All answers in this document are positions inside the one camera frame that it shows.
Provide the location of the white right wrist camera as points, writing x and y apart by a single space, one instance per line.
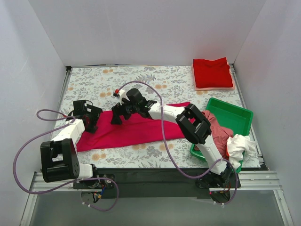
120 94

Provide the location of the magenta t-shirt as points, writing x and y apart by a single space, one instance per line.
134 131

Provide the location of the folded pink t-shirt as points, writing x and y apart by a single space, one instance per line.
211 89

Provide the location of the dusty pink crumpled t-shirt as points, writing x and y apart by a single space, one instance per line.
220 134

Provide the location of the folded red t-shirt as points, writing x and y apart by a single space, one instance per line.
212 73

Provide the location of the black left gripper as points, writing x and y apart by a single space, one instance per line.
93 120

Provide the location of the aluminium frame rail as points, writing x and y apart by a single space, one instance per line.
249 180

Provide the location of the floral patterned tablecloth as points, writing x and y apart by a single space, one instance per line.
172 84

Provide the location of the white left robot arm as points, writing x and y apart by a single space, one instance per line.
59 158

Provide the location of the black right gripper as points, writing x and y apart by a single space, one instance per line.
122 110

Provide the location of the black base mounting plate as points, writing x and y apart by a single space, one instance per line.
152 182

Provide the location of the green plastic bin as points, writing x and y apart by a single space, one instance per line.
233 117

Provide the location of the white crumpled t-shirt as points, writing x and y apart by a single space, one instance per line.
238 145

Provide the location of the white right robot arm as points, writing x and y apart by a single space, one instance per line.
193 125

